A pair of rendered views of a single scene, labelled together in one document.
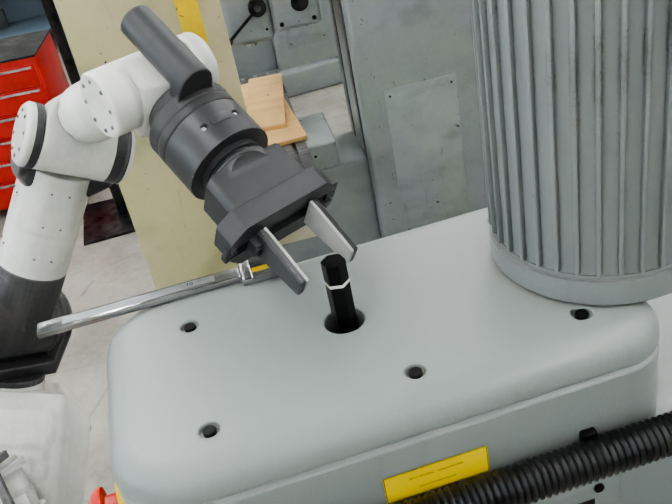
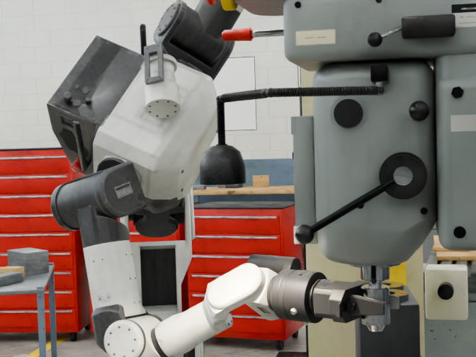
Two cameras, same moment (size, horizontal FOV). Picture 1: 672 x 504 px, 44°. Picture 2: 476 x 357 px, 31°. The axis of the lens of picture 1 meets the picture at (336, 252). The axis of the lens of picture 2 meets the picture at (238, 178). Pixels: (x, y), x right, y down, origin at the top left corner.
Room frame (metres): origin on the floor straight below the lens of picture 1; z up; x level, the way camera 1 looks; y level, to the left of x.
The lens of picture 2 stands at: (-0.81, -0.27, 1.53)
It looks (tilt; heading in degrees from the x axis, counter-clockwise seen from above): 3 degrees down; 20
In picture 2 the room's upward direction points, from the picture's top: 2 degrees counter-clockwise
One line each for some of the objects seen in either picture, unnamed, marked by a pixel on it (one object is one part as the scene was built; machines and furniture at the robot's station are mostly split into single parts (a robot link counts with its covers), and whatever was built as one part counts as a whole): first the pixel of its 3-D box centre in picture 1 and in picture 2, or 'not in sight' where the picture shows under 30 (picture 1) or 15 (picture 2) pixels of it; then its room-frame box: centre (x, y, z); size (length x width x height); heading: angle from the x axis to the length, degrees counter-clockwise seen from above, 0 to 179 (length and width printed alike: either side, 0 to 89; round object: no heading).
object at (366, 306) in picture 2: not in sight; (366, 307); (0.57, 0.01, 1.24); 0.06 x 0.02 x 0.03; 75
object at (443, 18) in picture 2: not in sight; (410, 31); (0.47, -0.08, 1.66); 0.12 x 0.04 x 0.04; 99
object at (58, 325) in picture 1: (160, 295); not in sight; (0.69, 0.18, 1.89); 0.24 x 0.04 x 0.01; 98
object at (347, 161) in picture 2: not in sight; (375, 163); (0.59, 0.00, 1.47); 0.21 x 0.19 x 0.32; 9
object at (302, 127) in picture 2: not in sight; (305, 179); (0.58, 0.11, 1.44); 0.04 x 0.04 x 0.21; 9
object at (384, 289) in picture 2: not in sight; (375, 289); (0.60, 0.01, 1.26); 0.05 x 0.05 x 0.01
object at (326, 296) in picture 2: not in sight; (326, 299); (0.62, 0.09, 1.24); 0.13 x 0.12 x 0.10; 165
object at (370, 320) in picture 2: not in sight; (375, 307); (0.60, 0.01, 1.23); 0.05 x 0.05 x 0.05
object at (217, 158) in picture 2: not in sight; (222, 163); (0.46, 0.22, 1.48); 0.07 x 0.07 x 0.06
